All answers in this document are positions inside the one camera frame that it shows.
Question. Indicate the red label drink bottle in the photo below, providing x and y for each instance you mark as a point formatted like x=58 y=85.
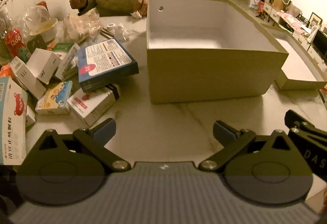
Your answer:
x=16 y=45

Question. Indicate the beige cardboard box lid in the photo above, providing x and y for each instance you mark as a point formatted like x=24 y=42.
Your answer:
x=296 y=65

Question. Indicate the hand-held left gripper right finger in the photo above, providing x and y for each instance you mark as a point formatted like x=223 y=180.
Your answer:
x=223 y=133

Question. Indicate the light blue box red cartoon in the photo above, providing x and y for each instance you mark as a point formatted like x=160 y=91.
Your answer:
x=10 y=122

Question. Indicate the clear crumpled plastic wrap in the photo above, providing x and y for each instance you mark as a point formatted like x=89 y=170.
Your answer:
x=29 y=16

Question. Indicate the black picture frame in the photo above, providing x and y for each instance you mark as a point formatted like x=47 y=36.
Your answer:
x=314 y=20

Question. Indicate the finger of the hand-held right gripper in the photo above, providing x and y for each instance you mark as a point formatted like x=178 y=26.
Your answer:
x=299 y=122

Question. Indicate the blue box with white label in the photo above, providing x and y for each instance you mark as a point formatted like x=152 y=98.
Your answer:
x=102 y=58

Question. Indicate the microwave oven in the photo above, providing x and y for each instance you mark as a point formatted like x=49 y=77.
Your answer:
x=320 y=44

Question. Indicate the green and white box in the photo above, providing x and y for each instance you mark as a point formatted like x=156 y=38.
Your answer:
x=66 y=60

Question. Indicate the beige cardboard storage box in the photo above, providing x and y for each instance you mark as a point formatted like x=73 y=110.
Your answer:
x=204 y=73

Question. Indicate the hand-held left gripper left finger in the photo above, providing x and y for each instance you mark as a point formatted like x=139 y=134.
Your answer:
x=104 y=130

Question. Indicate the cartoon children box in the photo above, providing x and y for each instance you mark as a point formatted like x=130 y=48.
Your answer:
x=55 y=97

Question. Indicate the wooden chopsticks pair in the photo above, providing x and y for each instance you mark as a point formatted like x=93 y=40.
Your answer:
x=107 y=32

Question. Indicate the white marble desktop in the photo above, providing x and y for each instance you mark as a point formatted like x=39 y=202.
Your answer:
x=166 y=124

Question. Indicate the low storage cabinet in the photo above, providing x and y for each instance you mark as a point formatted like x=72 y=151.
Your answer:
x=274 y=11

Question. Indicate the white box red fruit picture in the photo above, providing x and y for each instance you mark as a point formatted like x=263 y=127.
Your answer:
x=89 y=104

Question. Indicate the clear plastic bag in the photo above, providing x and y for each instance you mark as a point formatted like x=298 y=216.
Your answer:
x=80 y=26

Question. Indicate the small white box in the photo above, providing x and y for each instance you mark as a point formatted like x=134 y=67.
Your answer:
x=30 y=116

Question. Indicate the plain white open box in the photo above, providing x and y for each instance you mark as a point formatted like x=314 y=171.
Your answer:
x=25 y=76

